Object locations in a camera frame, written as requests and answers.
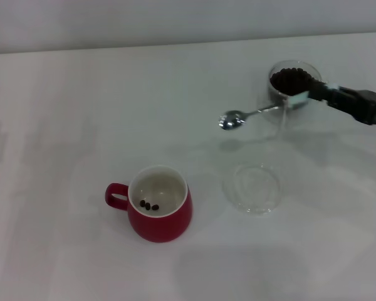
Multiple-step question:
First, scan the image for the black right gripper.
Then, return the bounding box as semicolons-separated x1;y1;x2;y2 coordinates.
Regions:
307;80;376;128

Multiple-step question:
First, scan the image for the metal spoon with blue handle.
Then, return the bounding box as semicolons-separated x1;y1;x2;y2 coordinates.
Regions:
218;83;339;132

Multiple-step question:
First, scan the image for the red ceramic mug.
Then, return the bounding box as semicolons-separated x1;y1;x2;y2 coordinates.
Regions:
105;164;194;244

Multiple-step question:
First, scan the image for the heap of coffee beans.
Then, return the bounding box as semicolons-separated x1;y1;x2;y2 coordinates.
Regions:
268;67;317;109

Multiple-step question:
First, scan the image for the small clear glass dish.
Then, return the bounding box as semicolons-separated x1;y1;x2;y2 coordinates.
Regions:
222;162;283;216

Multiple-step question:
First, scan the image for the clear glass cup with handle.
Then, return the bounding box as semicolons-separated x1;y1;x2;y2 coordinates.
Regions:
267;60;322;130

